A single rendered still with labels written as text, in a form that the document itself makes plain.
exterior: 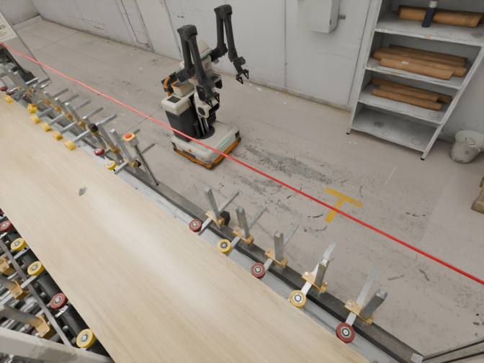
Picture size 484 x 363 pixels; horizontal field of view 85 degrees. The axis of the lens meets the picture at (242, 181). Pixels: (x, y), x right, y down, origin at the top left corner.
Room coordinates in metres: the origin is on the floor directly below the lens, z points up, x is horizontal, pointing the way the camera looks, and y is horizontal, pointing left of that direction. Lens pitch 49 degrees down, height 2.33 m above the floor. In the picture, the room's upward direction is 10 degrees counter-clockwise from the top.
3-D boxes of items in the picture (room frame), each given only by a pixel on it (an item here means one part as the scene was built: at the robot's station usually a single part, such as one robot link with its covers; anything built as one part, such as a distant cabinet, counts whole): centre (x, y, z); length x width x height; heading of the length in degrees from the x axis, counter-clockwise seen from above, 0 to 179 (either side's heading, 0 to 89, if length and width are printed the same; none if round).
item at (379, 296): (0.28, -0.48, 0.92); 0.04 x 0.04 x 0.48; 43
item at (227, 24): (2.48, -0.13, 1.40); 0.11 x 0.06 x 0.43; 135
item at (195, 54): (2.18, 0.18, 1.40); 0.11 x 0.06 x 0.43; 135
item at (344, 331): (0.21, -0.34, 0.85); 0.08 x 0.08 x 0.11
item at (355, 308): (0.30, -0.46, 0.81); 0.14 x 0.06 x 0.05; 43
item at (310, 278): (0.48, -0.29, 0.82); 0.14 x 0.06 x 0.05; 43
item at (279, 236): (0.65, -0.13, 0.89); 0.04 x 0.04 x 0.48; 43
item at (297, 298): (0.39, -0.17, 0.85); 0.08 x 0.08 x 0.11
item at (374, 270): (0.35, -0.49, 0.81); 0.43 x 0.03 x 0.04; 133
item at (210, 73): (2.46, 0.15, 0.99); 0.28 x 0.16 x 0.22; 135
